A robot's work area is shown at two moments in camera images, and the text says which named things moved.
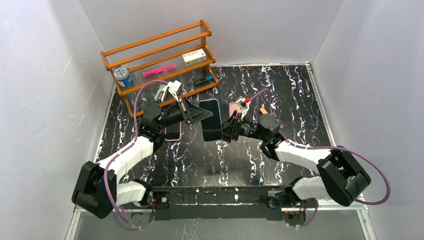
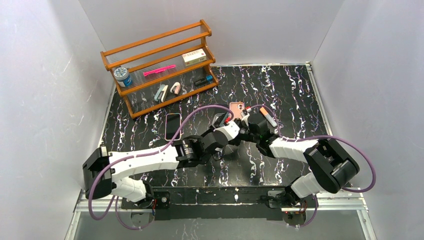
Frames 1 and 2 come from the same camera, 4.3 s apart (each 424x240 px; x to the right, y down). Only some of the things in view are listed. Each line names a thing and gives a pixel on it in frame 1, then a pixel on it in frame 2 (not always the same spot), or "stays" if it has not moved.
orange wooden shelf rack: (150, 72) stays
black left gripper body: (187, 112) -> (224, 120)
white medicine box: (194, 56) stays
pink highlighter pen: (159, 69) stays
